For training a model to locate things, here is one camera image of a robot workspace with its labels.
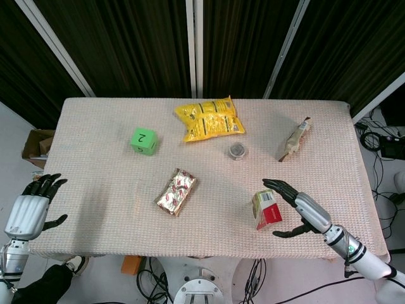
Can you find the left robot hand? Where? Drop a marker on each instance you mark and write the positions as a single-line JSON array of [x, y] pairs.
[[30, 209]]

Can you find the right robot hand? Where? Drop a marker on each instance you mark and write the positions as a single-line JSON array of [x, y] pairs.
[[302, 209]]

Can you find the red white small box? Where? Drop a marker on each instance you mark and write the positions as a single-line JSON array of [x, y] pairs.
[[267, 210]]

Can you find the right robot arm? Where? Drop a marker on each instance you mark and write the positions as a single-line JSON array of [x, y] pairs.
[[364, 256]]

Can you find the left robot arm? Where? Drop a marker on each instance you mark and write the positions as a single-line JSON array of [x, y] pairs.
[[11, 263]]

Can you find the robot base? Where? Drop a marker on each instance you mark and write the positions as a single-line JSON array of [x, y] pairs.
[[197, 286]]

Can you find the brown cardboard box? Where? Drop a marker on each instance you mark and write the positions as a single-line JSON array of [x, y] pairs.
[[36, 147]]

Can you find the beige wrapped snack bar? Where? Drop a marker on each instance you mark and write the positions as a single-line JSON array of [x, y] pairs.
[[294, 141]]

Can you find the person's shoe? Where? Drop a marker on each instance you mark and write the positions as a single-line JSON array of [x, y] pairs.
[[77, 263]]

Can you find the black trouser leg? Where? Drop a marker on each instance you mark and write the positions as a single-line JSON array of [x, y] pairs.
[[41, 286]]

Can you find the small round grey tin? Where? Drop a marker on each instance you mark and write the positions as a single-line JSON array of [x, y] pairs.
[[236, 150]]

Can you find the gold foil snack packet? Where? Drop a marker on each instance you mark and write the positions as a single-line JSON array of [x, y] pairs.
[[176, 196]]

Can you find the yellow snack bag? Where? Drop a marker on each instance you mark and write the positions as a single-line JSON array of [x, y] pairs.
[[210, 120]]

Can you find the pink woven tablecloth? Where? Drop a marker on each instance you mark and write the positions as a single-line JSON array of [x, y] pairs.
[[158, 234]]

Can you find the green numbered cube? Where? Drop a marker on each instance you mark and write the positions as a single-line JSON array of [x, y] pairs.
[[144, 141]]

